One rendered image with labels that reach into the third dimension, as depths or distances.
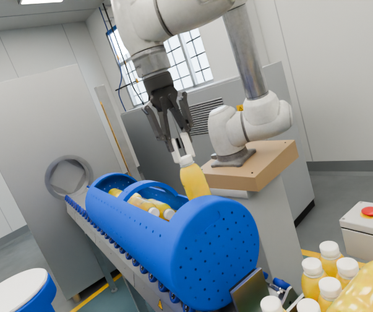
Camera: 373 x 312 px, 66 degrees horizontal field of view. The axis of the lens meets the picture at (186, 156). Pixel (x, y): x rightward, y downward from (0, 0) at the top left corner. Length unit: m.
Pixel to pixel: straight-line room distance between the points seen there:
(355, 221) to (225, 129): 0.75
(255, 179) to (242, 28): 0.61
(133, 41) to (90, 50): 5.91
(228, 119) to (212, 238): 0.73
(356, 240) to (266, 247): 0.74
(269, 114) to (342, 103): 2.24
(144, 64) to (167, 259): 0.46
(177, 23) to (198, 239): 0.50
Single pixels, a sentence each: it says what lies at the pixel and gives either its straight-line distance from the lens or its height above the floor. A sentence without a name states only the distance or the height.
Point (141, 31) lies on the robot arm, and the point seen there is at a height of 1.66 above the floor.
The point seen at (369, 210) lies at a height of 1.11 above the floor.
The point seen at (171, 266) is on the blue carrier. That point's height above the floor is 1.15.
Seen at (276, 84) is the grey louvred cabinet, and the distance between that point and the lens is 2.65.
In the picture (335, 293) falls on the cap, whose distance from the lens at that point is 0.65.
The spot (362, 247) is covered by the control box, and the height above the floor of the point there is 1.04.
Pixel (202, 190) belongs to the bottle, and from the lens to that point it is 0.78.
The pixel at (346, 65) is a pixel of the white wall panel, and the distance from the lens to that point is 3.40.
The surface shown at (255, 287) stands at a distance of 0.76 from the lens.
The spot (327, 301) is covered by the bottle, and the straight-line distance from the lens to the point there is 0.66.
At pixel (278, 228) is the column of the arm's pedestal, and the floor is 0.70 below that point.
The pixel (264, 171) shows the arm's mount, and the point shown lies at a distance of 1.29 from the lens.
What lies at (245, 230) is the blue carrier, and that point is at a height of 1.11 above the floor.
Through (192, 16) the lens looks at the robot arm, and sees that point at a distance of 0.69.
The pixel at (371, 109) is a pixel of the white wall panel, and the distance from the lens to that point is 3.44.
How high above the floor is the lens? 1.51
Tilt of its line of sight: 13 degrees down
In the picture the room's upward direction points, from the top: 19 degrees counter-clockwise
